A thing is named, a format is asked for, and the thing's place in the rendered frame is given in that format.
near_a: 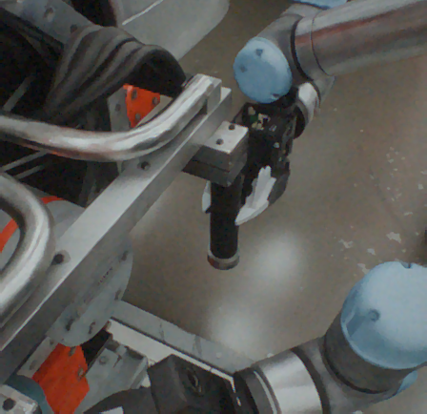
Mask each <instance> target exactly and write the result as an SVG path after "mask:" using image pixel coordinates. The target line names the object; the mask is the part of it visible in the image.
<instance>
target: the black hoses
mask: <svg viewBox="0 0 427 414"><path fill-rule="evenodd" d="M109 62H110V63H109ZM106 66H107V67H106ZM192 79H193V74H192V73H186V72H184V71H183V69H182V67H181V66H180V64H179V63H178V61H177V60H176V59H175V57H174V56H173V55H172V54H170V53H169V52H168V51H167V50H165V49H164V48H162V47H160V46H157V45H149V46H147V45H146V44H144V43H142V42H140V41H139V40H137V39H136V38H135V37H134V36H132V35H130V34H129V33H128V32H126V31H124V30H122V29H120V28H117V27H112V26H110V27H106V28H104V27H101V26H99V25H94V24H90V25H85V26H83V27H81V28H79V29H78V30H76V31H75V32H74V33H73V34H72V35H71V36H70V37H69V39H68V40H67V42H66V44H65V46H64V48H63V50H62V52H61V53H60V56H59V59H58V61H57V64H56V67H55V73H54V75H53V78H52V81H51V86H50V89H49V92H48V95H47V99H46V101H45V102H44V104H43V105H42V106H41V107H40V108H37V109H36V110H35V111H32V112H31V113H29V114H28V115H27V116H26V117H28V118H32V119H36V120H39V121H42V122H47V123H50V124H54V125H57V126H61V127H66V128H71V129H75V130H85V127H84V123H83V122H82V121H79V120H76V119H77V118H78V117H80V116H82V115H83V114H85V113H87V112H88V111H91V110H93V109H94V108H95V107H96V106H98V105H99V104H101V103H102V102H103V101H105V100H106V99H108V98H109V97H110V96H112V94H113V93H116V92H118V91H119V90H120V89H121V88H123V87H124V86H125V85H126V84H127V85H130V86H132V87H136V88H138V89H141V90H145V91H148V92H151V93H160V94H163V95H166V96H168V97H171V98H175V97H176V96H177V95H178V94H179V93H181V92H182V91H183V90H184V88H185V87H186V86H187V85H188V83H189V82H190V81H191V80H192Z"/></svg>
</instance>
